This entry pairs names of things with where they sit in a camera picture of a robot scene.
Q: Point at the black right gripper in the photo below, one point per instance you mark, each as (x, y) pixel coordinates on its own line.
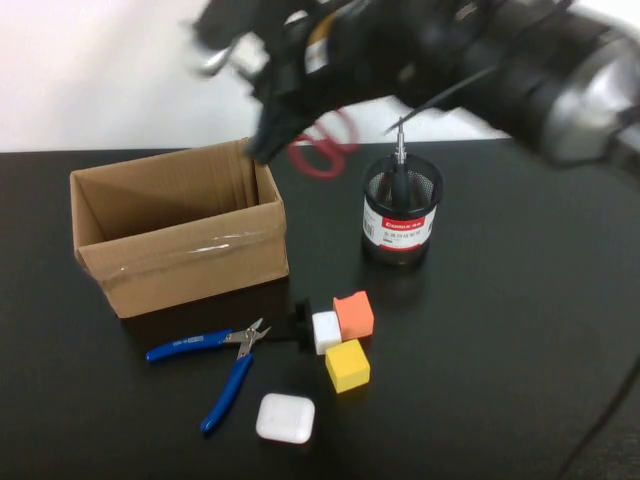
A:
(320, 75)

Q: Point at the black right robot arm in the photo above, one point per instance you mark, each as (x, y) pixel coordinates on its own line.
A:
(550, 60)

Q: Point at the black mesh pen holder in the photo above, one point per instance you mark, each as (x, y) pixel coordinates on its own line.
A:
(397, 235)

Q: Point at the brown cardboard box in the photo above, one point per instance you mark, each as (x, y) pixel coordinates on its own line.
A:
(190, 270)

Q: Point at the black plastic clamp piece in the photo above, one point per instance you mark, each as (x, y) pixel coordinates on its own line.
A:
(302, 320)

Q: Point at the orange foam block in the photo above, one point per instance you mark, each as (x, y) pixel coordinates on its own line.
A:
(355, 315)

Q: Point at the white foam block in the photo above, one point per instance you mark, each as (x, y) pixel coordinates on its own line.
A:
(326, 332)

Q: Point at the yellow foam block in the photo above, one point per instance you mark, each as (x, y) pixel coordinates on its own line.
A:
(347, 367)

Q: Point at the white earbuds case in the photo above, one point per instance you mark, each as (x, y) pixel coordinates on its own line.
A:
(285, 417)

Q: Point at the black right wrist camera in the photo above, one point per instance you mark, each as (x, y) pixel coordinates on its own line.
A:
(225, 25)

